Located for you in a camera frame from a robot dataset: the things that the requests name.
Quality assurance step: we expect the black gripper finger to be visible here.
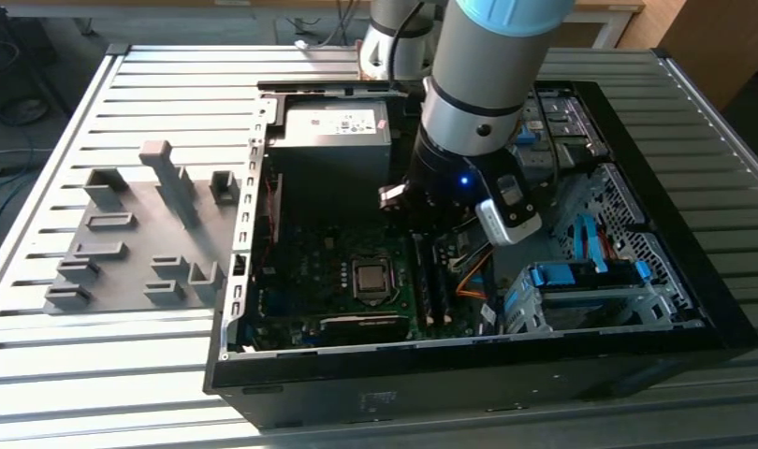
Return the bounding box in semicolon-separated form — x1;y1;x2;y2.
379;184;427;233
427;214;479;234

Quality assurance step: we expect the grey power supply unit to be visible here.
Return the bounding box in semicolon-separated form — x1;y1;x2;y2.
265;101;396;221

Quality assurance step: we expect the tall grey drive cage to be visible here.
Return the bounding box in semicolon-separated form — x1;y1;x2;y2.
508;86;611;202

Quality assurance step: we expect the silver CPU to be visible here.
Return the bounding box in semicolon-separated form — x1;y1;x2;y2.
352;260;396;294

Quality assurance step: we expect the blue plastic latch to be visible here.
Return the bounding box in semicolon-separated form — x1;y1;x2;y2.
504;280;529;317

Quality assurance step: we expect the blue carrier with disk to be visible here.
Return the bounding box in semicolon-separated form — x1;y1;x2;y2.
527;259;652;287

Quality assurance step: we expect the black CPU socket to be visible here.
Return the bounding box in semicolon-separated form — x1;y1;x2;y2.
348;253;399;306

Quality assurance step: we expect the green motherboard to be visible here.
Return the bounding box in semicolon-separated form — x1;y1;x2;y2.
252;219;497;350

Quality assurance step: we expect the black graphics card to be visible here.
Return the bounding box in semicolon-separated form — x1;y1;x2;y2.
319;311;412;347

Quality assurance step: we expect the low grey drive cage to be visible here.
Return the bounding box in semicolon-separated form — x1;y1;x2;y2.
501;261;691;334

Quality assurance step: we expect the black PC case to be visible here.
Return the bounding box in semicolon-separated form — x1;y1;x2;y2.
202;79;758;429

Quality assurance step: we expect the grey parts rack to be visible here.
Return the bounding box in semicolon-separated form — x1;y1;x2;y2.
42;140;242;319

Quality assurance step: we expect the wooden cabinet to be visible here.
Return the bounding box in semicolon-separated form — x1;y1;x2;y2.
620;0;758;111

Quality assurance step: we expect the dark wheeled cart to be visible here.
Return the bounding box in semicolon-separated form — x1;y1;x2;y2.
0;0;61;127

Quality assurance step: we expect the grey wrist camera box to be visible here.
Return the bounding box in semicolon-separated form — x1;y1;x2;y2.
475;158;543;247

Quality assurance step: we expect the orange wire bundle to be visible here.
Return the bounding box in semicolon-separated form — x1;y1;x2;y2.
456;247;497;300

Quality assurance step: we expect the blue flat wire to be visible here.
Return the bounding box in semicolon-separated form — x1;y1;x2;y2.
573;212;608;275

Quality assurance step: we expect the black camera cable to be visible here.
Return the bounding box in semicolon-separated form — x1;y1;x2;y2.
384;0;428;94

